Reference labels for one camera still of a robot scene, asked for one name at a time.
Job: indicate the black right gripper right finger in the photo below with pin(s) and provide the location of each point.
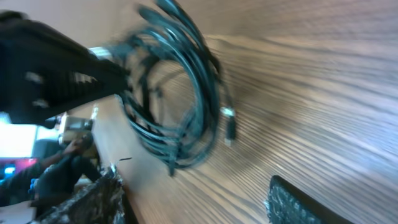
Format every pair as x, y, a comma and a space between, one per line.
287, 204

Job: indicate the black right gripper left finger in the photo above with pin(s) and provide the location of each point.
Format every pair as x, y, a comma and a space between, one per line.
103, 201

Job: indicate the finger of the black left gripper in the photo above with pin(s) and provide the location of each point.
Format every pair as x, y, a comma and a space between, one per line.
44, 73

